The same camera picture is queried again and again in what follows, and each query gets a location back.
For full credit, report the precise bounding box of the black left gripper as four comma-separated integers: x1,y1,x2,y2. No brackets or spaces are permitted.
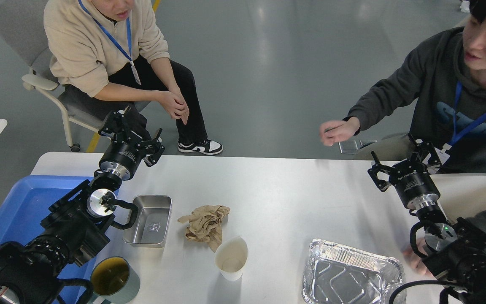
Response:
99,111,165,181

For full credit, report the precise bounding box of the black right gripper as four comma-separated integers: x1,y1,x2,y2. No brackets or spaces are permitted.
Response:
367,133,443,210

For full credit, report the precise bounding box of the stainless steel rectangular tin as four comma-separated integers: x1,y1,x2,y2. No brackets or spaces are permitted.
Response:
123,195,172,248

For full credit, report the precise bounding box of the teal mug yellow inside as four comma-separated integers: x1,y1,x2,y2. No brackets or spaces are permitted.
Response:
87,256,141,304

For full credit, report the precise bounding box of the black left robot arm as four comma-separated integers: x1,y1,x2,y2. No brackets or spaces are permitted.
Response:
0,110,165,304

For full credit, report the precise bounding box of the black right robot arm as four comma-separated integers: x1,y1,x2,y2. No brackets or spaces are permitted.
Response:
368,134,486,304

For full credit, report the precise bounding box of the metal floor socket plate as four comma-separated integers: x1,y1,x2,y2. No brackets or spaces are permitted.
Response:
339,140,378,155

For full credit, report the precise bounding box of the white plastic bin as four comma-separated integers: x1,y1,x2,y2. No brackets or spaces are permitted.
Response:
431,174,486,223

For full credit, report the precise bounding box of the person in beige sweater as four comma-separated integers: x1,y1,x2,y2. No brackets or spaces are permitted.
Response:
43,0,223,155

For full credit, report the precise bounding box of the person in dark hoodie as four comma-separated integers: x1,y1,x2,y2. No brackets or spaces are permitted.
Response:
319,0,486,277

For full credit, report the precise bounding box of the crumpled brown paper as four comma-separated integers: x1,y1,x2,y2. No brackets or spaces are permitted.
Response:
177,205,231,252

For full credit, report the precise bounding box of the aluminium foil tray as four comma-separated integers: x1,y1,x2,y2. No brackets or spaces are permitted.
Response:
302,239,405,304

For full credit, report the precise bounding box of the blue plastic tray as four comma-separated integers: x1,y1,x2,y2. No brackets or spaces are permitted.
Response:
0,176,86,304

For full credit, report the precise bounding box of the white paper cup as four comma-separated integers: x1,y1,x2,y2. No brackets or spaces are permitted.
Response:
214,236,249,282

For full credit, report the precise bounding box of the grey office chair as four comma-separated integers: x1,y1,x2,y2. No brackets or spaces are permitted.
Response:
0,0,151,153

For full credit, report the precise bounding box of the white chair base background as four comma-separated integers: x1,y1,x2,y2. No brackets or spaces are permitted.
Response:
459,0,470,13

